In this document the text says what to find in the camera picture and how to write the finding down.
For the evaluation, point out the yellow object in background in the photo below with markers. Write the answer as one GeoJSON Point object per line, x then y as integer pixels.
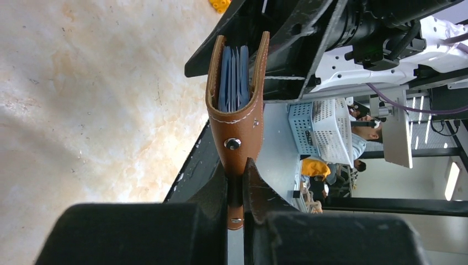
{"type": "Point", "coordinates": [315, 168]}

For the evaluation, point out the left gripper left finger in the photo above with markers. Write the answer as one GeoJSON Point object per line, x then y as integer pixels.
{"type": "Point", "coordinates": [192, 232]}

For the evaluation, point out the white perforated basket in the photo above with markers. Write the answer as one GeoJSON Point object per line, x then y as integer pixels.
{"type": "Point", "coordinates": [332, 134]}

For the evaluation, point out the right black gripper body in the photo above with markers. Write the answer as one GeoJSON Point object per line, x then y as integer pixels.
{"type": "Point", "coordinates": [329, 29]}

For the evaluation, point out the person in background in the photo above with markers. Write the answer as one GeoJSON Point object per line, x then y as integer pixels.
{"type": "Point", "coordinates": [361, 135]}

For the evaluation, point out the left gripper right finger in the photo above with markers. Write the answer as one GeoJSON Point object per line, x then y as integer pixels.
{"type": "Point", "coordinates": [275, 232]}

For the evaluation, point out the blue perforated basket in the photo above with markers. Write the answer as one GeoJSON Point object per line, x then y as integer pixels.
{"type": "Point", "coordinates": [300, 120]}

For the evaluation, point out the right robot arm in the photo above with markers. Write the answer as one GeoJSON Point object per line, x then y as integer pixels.
{"type": "Point", "coordinates": [326, 48]}

